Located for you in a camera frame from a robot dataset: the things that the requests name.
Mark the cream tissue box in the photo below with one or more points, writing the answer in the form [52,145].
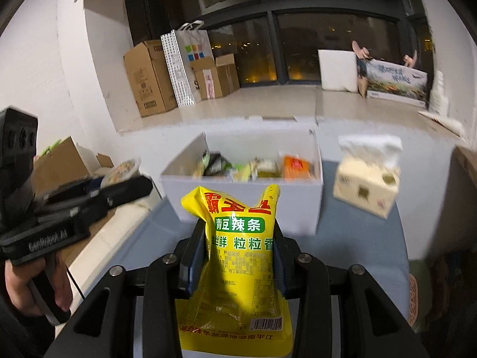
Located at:
[365,186]

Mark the dark snack packet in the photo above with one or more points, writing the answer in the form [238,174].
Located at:
[218,164]

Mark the large brown cardboard box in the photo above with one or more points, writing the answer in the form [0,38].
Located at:
[61,167]

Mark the printed landscape board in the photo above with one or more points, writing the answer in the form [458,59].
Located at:
[397,82]

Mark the white dotted paper bag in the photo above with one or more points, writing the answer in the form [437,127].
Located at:
[186,67]

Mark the labelled cardboard box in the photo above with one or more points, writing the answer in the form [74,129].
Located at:
[207,82]

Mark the round woven cushion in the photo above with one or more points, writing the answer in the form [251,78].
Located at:
[417,300]

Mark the instant noodle bowl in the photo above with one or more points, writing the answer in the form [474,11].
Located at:
[121,171]

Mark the green packet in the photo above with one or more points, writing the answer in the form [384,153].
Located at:
[50,148]

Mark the yellow snack packet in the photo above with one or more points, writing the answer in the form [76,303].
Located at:
[238,253]

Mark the pale snack packet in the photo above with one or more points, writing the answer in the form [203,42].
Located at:
[199,165]

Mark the small white box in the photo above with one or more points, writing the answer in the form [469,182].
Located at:
[97,173]

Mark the dark window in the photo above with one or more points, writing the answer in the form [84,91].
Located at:
[279,26]

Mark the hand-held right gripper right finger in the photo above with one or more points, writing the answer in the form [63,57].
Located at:
[281,268]

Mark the small cartoon figure cutout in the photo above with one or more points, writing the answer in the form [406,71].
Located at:
[411,59]

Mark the white foam box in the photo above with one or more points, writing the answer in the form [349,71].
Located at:
[337,69]

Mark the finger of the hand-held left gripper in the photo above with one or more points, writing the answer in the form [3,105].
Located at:
[70,190]
[123,194]

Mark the tall cardboard box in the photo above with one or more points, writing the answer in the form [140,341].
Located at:
[147,78]

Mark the person's left hand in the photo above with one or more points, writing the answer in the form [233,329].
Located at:
[18,283]

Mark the white storage box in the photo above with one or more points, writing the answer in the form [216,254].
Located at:
[298,205]

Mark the orange snack packet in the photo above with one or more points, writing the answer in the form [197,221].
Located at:
[296,167]

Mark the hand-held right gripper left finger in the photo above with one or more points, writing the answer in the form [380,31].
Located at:
[193,264]

